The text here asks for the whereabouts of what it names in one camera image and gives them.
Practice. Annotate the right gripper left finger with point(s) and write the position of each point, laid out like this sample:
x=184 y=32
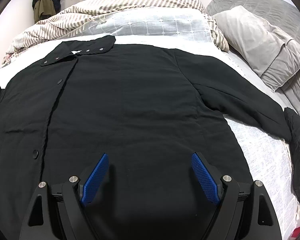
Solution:
x=58 y=211

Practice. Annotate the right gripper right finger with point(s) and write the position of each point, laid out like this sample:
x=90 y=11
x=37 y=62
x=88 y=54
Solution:
x=243 y=211

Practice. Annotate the black quilted coat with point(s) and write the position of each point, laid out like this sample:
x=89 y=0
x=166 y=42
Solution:
x=149 y=109

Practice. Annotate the hanging olive and dark clothes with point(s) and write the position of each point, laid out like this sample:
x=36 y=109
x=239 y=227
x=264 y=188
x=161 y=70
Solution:
x=44 y=9

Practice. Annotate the grey pillow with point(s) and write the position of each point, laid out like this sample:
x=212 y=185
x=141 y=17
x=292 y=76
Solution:
x=270 y=52

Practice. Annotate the striped beige duvet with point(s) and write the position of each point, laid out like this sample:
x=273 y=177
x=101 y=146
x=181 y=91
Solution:
x=80 y=13

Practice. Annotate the grey quilted headboard cover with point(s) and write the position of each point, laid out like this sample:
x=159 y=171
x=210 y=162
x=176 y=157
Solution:
x=278 y=13

